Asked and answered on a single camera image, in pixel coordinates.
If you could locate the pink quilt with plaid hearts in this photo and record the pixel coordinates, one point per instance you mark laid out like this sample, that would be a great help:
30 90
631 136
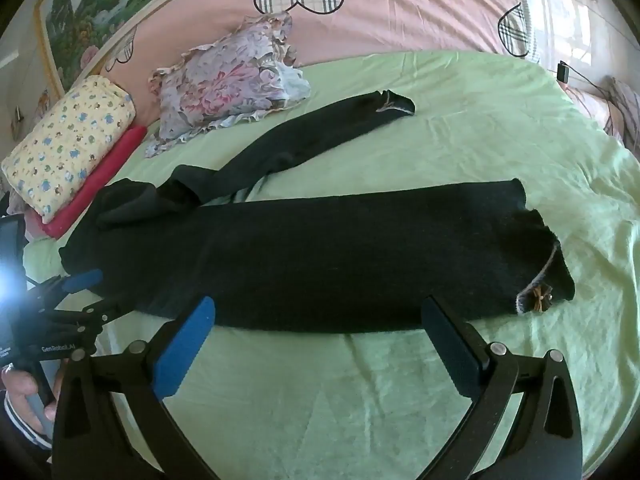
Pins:
400 10

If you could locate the green bed sheet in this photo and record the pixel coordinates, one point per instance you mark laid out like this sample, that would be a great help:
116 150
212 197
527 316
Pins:
450 125

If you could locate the red cushion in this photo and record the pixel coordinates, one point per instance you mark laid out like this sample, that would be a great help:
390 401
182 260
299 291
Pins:
105 170

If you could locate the black pants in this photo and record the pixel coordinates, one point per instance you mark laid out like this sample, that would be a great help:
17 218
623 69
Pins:
300 250

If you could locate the person's left hand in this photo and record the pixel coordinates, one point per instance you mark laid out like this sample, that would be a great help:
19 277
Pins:
22 395

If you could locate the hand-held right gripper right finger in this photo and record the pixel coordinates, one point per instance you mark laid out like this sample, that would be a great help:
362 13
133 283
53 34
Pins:
450 347

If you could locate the floral ruffled pillow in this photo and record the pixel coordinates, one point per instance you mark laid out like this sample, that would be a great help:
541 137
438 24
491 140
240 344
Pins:
225 80

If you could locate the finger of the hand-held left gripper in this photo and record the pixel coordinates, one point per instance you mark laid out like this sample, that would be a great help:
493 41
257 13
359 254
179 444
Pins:
82 280
95 312

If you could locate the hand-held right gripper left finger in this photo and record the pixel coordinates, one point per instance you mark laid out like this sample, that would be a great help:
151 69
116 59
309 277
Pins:
185 345

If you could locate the person's left forearm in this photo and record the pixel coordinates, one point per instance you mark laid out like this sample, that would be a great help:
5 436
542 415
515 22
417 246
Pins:
22 432

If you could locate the black charger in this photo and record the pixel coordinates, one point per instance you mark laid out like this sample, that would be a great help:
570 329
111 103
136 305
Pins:
563 72

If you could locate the yellow printed pillow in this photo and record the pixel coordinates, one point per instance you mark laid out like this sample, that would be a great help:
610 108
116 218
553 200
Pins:
70 145

